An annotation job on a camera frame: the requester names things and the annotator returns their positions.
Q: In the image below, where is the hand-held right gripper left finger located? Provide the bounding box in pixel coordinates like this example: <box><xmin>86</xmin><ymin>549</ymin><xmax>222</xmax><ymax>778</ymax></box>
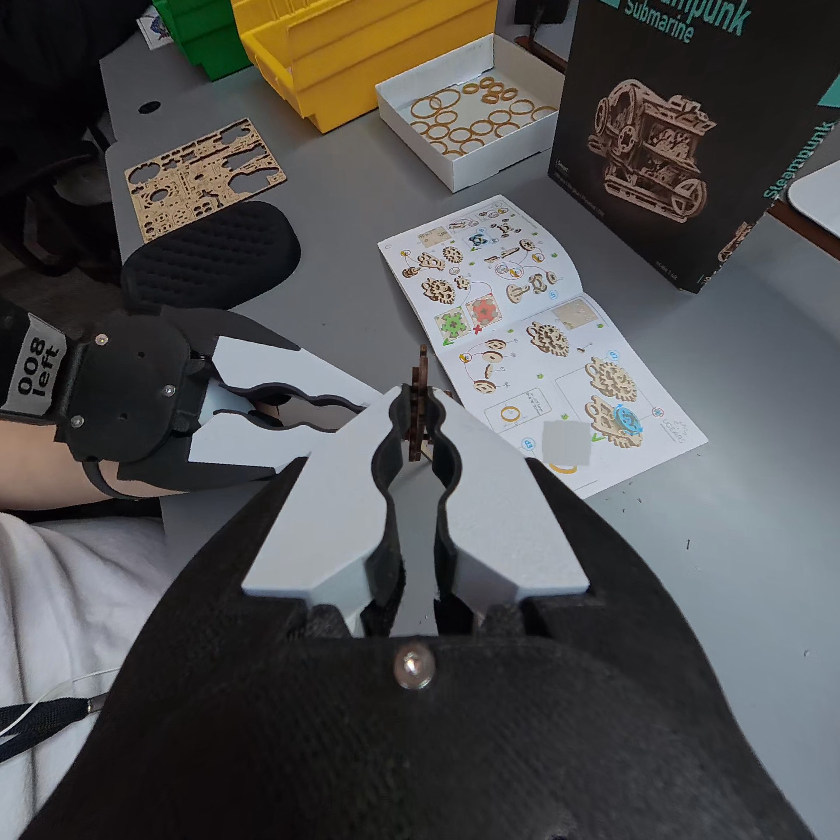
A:
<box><xmin>240</xmin><ymin>385</ymin><xmax>404</xmax><ymax>637</ymax></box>

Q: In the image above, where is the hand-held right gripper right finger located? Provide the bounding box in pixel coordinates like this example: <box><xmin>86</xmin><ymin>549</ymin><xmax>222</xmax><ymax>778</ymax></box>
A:
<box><xmin>423</xmin><ymin>387</ymin><xmax>590</xmax><ymax>636</ymax></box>

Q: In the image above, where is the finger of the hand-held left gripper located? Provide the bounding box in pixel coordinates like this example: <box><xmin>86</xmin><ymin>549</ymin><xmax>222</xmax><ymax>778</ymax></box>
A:
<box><xmin>210</xmin><ymin>335</ymin><xmax>386</xmax><ymax>412</ymax></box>
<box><xmin>185</xmin><ymin>407</ymin><xmax>350</xmax><ymax>470</ymax></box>

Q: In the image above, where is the wooden gear assembly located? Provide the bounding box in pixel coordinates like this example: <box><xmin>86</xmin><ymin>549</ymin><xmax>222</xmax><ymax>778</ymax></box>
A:
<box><xmin>400</xmin><ymin>344</ymin><xmax>457</xmax><ymax>463</ymax></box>

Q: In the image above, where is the person's left forearm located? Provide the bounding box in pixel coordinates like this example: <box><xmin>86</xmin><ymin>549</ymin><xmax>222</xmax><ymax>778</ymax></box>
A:
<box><xmin>0</xmin><ymin>413</ymin><xmax>161</xmax><ymax>522</ymax></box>

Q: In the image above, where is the laser-cut wooden parts sheet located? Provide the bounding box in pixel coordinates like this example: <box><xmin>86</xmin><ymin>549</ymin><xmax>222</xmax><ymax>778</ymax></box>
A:
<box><xmin>123</xmin><ymin>118</ymin><xmax>288</xmax><ymax>244</ymax></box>

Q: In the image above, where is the black model kit box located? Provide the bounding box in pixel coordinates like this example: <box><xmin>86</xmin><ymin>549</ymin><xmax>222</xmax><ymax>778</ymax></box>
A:
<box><xmin>548</xmin><ymin>0</ymin><xmax>840</xmax><ymax>294</ymax></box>

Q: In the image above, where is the black wristband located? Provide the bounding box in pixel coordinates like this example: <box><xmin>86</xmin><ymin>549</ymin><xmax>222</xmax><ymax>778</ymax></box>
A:
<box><xmin>82</xmin><ymin>459</ymin><xmax>142</xmax><ymax>503</ymax></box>

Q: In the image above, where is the black padded wrist rest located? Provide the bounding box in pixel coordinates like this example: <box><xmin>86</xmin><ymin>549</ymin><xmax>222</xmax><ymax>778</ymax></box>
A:
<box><xmin>120</xmin><ymin>200</ymin><xmax>303</xmax><ymax>312</ymax></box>

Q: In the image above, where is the illustrated instruction booklet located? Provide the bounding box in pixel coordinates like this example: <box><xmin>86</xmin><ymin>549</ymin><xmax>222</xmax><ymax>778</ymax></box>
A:
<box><xmin>377</xmin><ymin>194</ymin><xmax>710</xmax><ymax>500</ymax></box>

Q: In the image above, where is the white shirt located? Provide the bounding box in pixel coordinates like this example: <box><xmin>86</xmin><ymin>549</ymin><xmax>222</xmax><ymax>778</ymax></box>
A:
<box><xmin>0</xmin><ymin>512</ymin><xmax>198</xmax><ymax>840</ymax></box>

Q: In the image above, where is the white cardboard tray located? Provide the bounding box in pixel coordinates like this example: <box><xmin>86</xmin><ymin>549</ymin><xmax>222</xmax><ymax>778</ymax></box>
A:
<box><xmin>375</xmin><ymin>33</ymin><xmax>567</xmax><ymax>193</ymax></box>

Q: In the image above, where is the black office chair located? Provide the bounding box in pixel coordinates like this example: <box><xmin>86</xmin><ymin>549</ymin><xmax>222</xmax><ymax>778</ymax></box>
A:
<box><xmin>0</xmin><ymin>0</ymin><xmax>155</xmax><ymax>306</ymax></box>

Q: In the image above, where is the pile of tan rubber rings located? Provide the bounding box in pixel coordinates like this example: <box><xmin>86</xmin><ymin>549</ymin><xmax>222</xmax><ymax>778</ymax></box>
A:
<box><xmin>410</xmin><ymin>75</ymin><xmax>555</xmax><ymax>158</ymax></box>

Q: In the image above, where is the yellow plastic bin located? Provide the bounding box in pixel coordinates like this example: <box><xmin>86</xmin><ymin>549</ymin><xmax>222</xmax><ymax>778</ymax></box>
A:
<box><xmin>231</xmin><ymin>0</ymin><xmax>500</xmax><ymax>135</ymax></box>

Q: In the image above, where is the green plastic bin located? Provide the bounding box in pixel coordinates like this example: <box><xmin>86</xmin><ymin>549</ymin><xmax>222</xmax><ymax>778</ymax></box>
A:
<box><xmin>152</xmin><ymin>0</ymin><xmax>253</xmax><ymax>83</ymax></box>

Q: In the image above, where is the black clamp knob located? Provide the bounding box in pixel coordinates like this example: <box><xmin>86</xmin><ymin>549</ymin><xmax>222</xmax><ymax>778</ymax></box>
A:
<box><xmin>514</xmin><ymin>0</ymin><xmax>571</xmax><ymax>34</ymax></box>

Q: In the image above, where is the white metal plate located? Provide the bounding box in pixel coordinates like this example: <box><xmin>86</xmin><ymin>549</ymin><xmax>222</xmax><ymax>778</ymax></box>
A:
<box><xmin>787</xmin><ymin>157</ymin><xmax>840</xmax><ymax>238</ymax></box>

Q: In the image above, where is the thin white cable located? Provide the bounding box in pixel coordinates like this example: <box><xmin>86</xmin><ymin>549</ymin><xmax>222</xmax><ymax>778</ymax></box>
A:
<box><xmin>0</xmin><ymin>668</ymin><xmax>122</xmax><ymax>736</ymax></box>

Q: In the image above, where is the black strap with clip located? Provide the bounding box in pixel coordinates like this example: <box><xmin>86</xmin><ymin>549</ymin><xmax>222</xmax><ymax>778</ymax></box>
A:
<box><xmin>0</xmin><ymin>694</ymin><xmax>112</xmax><ymax>763</ymax></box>

